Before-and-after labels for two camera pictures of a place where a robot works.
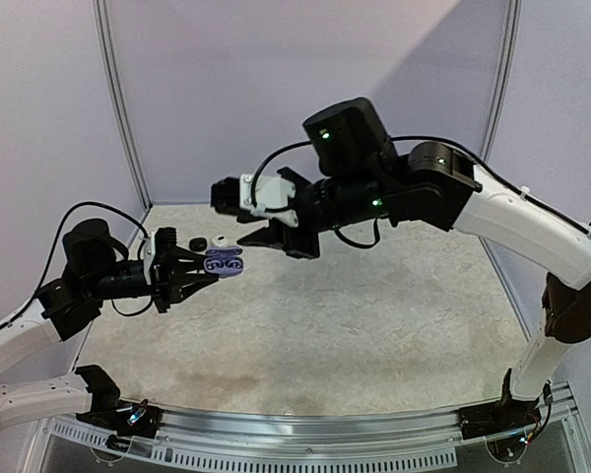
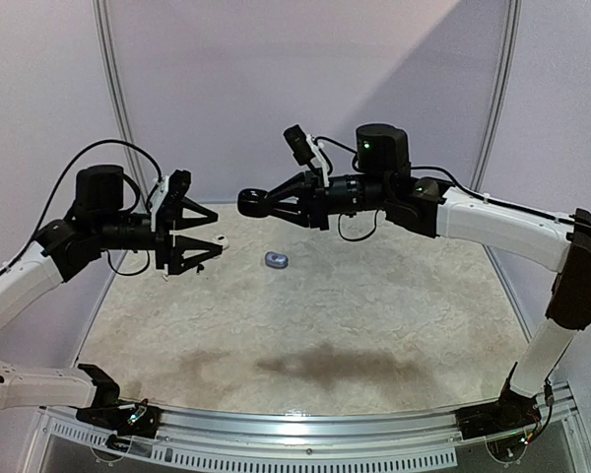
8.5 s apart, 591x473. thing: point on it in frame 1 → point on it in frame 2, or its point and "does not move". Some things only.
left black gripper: x=176 y=278 → x=168 y=253
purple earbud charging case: x=226 y=261 → x=276 y=260
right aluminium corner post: x=506 y=78 does not move
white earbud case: x=220 y=240 does not move
